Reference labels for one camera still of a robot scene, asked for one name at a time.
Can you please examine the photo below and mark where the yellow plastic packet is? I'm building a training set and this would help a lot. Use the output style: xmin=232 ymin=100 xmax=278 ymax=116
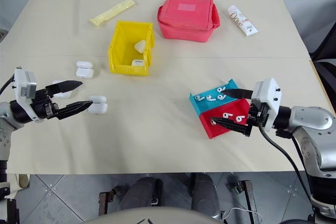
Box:
xmin=89 ymin=0 xmax=136 ymax=27

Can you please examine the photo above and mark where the red plastic tray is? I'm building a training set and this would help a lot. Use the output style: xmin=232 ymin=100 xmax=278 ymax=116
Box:
xmin=199 ymin=99 xmax=253 ymax=140

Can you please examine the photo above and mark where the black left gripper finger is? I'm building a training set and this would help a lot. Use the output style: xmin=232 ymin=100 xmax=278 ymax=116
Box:
xmin=45 ymin=80 xmax=84 ymax=96
xmin=54 ymin=100 xmax=94 ymax=121

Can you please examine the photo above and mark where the black chair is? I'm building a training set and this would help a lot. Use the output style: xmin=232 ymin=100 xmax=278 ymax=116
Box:
xmin=309 ymin=22 xmax=336 ymax=99

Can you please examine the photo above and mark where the dark grey rounded shape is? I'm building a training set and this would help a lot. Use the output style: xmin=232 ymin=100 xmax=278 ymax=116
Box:
xmin=118 ymin=176 xmax=163 ymax=212
xmin=191 ymin=173 xmax=220 ymax=219

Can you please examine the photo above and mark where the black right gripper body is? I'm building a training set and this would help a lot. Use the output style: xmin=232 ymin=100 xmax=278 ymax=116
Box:
xmin=246 ymin=100 xmax=268 ymax=137

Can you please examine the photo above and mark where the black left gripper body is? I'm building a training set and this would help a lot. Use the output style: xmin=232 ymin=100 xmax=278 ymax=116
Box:
xmin=30 ymin=89 xmax=60 ymax=120

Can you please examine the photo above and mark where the pink fabric zip bag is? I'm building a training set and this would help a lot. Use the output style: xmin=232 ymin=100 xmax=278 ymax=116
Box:
xmin=156 ymin=0 xmax=220 ymax=43

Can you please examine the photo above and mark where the yellow plastic bin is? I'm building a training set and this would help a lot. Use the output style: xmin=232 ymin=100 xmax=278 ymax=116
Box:
xmin=108 ymin=20 xmax=155 ymax=77

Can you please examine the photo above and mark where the white floor cable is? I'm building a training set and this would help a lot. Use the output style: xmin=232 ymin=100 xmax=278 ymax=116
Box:
xmin=223 ymin=207 xmax=263 ymax=224

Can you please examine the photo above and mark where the teal plastic tray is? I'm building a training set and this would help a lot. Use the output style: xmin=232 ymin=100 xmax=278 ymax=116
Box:
xmin=189 ymin=78 xmax=239 ymax=112

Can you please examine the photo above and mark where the beige object under table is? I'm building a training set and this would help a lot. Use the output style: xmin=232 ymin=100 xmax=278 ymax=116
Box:
xmin=15 ymin=173 xmax=29 ymax=190

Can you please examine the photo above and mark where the white Dove tube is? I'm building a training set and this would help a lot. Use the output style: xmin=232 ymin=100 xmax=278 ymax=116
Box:
xmin=227 ymin=5 xmax=259 ymax=37

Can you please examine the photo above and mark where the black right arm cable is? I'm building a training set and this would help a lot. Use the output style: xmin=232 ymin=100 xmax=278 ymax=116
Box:
xmin=258 ymin=125 xmax=320 ymax=224

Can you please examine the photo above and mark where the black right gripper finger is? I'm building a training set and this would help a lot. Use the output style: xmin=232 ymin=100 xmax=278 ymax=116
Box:
xmin=212 ymin=116 xmax=253 ymax=137
xmin=222 ymin=89 xmax=255 ymax=100

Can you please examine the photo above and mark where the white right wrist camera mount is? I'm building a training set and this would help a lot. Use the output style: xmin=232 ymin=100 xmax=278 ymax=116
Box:
xmin=251 ymin=77 xmax=284 ymax=133

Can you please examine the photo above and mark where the rusty metal frame bracket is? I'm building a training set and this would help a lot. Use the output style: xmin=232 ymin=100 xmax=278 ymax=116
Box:
xmin=227 ymin=180 xmax=259 ymax=224
xmin=98 ymin=191 xmax=114 ymax=217

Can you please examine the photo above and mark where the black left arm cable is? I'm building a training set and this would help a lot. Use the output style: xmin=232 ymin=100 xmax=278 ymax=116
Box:
xmin=0 ymin=73 xmax=15 ymax=96

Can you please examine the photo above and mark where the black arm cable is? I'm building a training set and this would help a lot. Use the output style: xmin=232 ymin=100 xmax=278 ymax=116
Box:
xmin=258 ymin=125 xmax=320 ymax=224
xmin=0 ymin=73 xmax=15 ymax=96

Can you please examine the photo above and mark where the light grey robot torso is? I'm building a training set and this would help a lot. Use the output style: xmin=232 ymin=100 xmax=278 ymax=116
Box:
xmin=83 ymin=206 xmax=224 ymax=224

